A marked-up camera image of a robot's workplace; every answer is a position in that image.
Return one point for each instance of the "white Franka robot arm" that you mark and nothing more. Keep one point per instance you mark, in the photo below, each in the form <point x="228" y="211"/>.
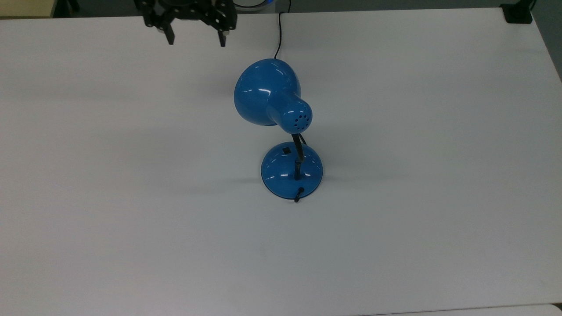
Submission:
<point x="252" y="3"/>

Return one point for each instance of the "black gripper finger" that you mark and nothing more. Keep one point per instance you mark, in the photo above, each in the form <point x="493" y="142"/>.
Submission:
<point x="160" y="19"/>
<point x="226" y="22"/>

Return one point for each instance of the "tan wooden desk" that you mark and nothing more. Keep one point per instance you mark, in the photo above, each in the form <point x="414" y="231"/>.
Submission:
<point x="26" y="8"/>

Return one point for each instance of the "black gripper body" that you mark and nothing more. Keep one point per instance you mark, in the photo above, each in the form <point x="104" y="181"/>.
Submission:
<point x="189" y="8"/>

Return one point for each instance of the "blue desk lamp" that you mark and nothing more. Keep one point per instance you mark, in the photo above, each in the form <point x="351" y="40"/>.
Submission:
<point x="268" y="92"/>

